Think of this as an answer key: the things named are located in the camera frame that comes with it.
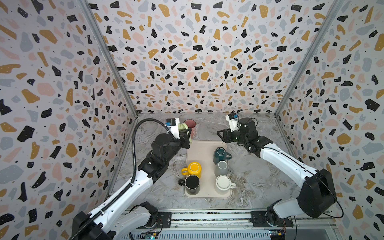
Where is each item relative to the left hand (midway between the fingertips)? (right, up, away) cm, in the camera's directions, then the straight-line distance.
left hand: (191, 126), depth 68 cm
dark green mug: (+16, -16, +17) cm, 28 cm away
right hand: (+14, -1, +12) cm, 18 cm away
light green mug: (-4, 0, +3) cm, 5 cm away
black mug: (0, -30, +11) cm, 32 cm away
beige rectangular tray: (+5, -17, +31) cm, 36 cm away
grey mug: (+15, -23, +13) cm, 31 cm away
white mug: (+16, -30, +10) cm, 35 cm away
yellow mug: (+1, -23, +14) cm, 27 cm away
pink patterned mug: (-2, +2, +34) cm, 34 cm away
